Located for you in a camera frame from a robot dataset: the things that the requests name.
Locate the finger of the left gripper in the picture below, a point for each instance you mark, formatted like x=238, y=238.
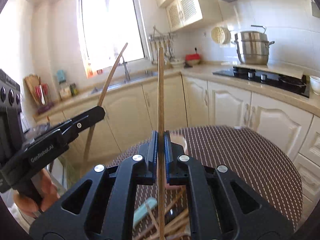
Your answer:
x=75, y=125

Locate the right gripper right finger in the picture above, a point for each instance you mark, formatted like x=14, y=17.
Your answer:
x=221, y=205

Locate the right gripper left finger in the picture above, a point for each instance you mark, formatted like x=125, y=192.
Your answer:
x=101, y=204

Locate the curved wooden chopstick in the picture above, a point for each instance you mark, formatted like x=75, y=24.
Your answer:
x=100, y=101

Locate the straight wooden chopstick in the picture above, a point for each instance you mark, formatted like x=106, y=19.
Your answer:
x=161, y=157

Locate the steel kitchen sink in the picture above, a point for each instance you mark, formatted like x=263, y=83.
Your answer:
x=131, y=79

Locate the kitchen window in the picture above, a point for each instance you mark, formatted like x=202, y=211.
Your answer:
x=107, y=25

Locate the person's left hand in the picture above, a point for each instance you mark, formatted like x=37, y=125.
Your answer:
x=28, y=206

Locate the oil bottle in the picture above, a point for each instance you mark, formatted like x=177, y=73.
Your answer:
x=64, y=91

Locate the brown polka dot tablecloth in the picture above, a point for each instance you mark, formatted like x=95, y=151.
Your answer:
x=256, y=160

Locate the wooden cutting board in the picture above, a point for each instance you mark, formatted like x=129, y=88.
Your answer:
x=34, y=84

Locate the chrome sink faucet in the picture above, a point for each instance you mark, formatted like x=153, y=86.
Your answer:
x=127, y=75

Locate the pink utensil holder cup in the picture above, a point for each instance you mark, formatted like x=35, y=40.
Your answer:
x=180, y=140

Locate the black gas stove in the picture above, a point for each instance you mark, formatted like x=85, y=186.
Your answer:
x=284, y=82

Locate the red container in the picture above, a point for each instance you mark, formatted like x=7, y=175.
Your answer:
x=192, y=59

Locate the white bowl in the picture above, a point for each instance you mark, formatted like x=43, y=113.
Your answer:
x=315, y=84

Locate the stainless steel steamer pot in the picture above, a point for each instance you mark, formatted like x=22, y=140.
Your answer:
x=252, y=47

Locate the cream round steamer tray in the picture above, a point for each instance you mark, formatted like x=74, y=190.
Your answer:
x=221, y=35

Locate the teal handled utensil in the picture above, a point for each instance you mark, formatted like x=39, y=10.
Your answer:
x=141, y=212

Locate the wall utensil rack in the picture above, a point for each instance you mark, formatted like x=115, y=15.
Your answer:
x=158, y=40

